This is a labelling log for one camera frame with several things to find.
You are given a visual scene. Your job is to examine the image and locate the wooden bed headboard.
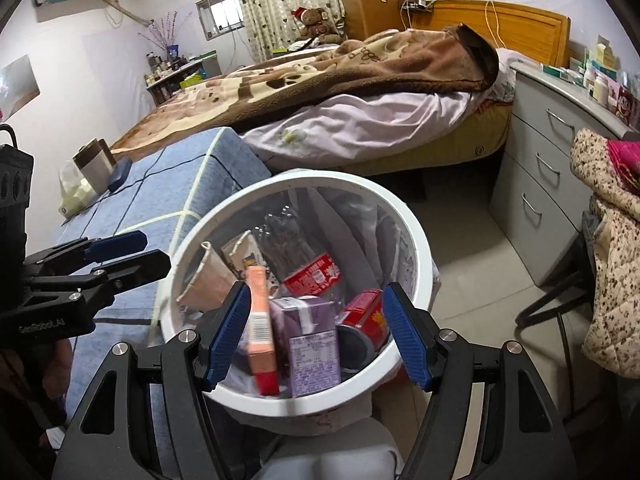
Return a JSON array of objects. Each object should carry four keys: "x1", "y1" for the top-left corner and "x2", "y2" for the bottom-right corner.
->
[{"x1": 410, "y1": 0, "x2": 572, "y2": 68}]

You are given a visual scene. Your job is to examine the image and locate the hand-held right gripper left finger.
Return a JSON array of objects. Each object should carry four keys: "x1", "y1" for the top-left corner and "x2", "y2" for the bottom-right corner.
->
[{"x1": 50, "y1": 280, "x2": 252, "y2": 480}]

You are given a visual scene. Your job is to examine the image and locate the pink knitted cloth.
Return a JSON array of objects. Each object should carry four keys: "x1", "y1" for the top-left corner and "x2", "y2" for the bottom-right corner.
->
[{"x1": 605, "y1": 140, "x2": 640, "y2": 186}]

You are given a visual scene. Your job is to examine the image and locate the small window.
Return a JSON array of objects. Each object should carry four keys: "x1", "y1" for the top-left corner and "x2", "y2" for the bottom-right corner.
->
[{"x1": 195, "y1": 0, "x2": 246, "y2": 41}]

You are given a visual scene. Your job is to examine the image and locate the wall pipe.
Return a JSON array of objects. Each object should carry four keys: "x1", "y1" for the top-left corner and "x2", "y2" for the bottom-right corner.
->
[{"x1": 102, "y1": 0, "x2": 156, "y2": 28}]

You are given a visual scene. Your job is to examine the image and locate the small orange barcode box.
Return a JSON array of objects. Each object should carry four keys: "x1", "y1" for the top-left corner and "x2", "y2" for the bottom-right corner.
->
[{"x1": 243, "y1": 266, "x2": 281, "y2": 396}]

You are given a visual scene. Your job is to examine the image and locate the small purple drink carton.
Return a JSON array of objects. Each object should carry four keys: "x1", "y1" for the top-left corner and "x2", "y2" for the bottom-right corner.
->
[{"x1": 270, "y1": 296, "x2": 342, "y2": 398}]

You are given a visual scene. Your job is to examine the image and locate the group of medicine boxes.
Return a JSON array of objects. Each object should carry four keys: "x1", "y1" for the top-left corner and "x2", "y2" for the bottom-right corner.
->
[{"x1": 542, "y1": 35, "x2": 640, "y2": 128}]

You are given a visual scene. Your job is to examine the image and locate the side desk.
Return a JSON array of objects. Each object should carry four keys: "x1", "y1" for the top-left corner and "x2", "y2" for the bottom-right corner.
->
[{"x1": 145, "y1": 55, "x2": 221, "y2": 106}]

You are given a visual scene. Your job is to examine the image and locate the red drink can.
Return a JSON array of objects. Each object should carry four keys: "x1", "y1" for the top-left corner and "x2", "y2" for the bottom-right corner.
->
[{"x1": 335, "y1": 289, "x2": 396, "y2": 368}]

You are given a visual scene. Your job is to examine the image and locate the yellow cable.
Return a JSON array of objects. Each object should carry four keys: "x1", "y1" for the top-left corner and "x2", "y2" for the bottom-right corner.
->
[{"x1": 485, "y1": 0, "x2": 503, "y2": 48}]

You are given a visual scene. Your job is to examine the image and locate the white round waste bin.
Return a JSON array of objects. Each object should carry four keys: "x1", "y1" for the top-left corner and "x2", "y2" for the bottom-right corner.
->
[{"x1": 152, "y1": 169, "x2": 433, "y2": 436}]

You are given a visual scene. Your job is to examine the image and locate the clear plastic bottle red label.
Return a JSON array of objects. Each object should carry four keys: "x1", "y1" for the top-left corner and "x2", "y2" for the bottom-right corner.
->
[{"x1": 255, "y1": 205, "x2": 346, "y2": 311}]

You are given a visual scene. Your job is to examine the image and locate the steel thermos mug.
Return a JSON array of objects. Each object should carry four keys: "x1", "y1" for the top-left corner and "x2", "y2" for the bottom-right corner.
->
[{"x1": 72, "y1": 137, "x2": 118, "y2": 196}]

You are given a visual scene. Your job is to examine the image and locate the brown printed blanket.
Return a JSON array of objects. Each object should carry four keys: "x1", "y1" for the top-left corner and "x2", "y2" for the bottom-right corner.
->
[{"x1": 110, "y1": 24, "x2": 501, "y2": 156}]

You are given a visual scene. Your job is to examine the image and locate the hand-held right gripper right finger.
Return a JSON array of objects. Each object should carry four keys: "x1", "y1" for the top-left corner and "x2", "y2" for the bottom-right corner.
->
[{"x1": 382, "y1": 281, "x2": 581, "y2": 480}]

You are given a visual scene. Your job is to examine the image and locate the patterned curtain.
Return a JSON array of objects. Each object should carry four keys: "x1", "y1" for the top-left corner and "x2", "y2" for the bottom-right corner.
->
[{"x1": 227, "y1": 0, "x2": 346, "y2": 63}]

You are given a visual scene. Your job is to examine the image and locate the crushed paper cup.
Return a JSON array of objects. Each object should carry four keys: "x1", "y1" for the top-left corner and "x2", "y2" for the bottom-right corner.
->
[{"x1": 176, "y1": 241, "x2": 236, "y2": 313}]

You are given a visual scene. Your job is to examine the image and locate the row of bottles on desk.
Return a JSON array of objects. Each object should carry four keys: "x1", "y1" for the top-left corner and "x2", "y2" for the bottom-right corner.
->
[{"x1": 145, "y1": 45, "x2": 198, "y2": 86}]

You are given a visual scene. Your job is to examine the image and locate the vase with branches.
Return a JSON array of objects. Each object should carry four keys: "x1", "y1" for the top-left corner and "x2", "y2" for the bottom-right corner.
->
[{"x1": 137, "y1": 10, "x2": 193, "y2": 58}]

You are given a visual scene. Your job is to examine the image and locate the floral padded cloth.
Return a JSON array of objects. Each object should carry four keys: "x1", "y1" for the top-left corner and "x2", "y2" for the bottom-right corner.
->
[{"x1": 570, "y1": 127, "x2": 640, "y2": 376}]

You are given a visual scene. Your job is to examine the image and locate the pink bed sheet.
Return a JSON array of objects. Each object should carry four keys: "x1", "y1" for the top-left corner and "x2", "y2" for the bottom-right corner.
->
[{"x1": 240, "y1": 47, "x2": 518, "y2": 171}]

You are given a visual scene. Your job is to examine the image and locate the teddy bear with red hat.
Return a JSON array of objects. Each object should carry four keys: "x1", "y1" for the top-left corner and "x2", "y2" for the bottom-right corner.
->
[{"x1": 291, "y1": 6, "x2": 346, "y2": 46}]

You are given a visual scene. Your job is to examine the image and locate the grey drawer cabinet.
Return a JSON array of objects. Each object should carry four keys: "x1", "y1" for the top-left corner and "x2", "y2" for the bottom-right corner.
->
[{"x1": 489, "y1": 57, "x2": 640, "y2": 288}]

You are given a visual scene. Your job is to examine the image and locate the silver wall sheet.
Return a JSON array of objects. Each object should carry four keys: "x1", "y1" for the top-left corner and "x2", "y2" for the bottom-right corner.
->
[{"x1": 0, "y1": 52, "x2": 42, "y2": 116}]

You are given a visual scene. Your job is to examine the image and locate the person's left hand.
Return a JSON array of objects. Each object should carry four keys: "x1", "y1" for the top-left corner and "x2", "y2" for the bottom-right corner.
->
[{"x1": 44, "y1": 337, "x2": 76, "y2": 411}]

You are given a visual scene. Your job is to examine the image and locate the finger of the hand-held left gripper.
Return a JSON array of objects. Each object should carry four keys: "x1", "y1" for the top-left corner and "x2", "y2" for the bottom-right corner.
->
[
  {"x1": 22, "y1": 230, "x2": 148, "y2": 276},
  {"x1": 30, "y1": 249, "x2": 172, "y2": 306}
]

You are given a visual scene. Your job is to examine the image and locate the tissue pack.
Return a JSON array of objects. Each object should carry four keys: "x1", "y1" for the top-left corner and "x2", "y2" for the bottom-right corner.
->
[{"x1": 58, "y1": 160, "x2": 98, "y2": 218}]

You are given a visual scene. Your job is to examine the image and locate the black chair frame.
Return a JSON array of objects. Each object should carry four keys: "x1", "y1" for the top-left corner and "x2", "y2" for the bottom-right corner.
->
[{"x1": 515, "y1": 210, "x2": 601, "y2": 411}]

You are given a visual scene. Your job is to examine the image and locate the small beige barcode box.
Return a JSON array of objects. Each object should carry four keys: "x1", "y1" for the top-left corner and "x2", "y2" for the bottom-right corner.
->
[{"x1": 220, "y1": 230, "x2": 273, "y2": 301}]

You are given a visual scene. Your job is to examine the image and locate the dark blue case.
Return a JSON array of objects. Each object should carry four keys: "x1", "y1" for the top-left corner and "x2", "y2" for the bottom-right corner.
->
[{"x1": 107, "y1": 157, "x2": 133, "y2": 193}]

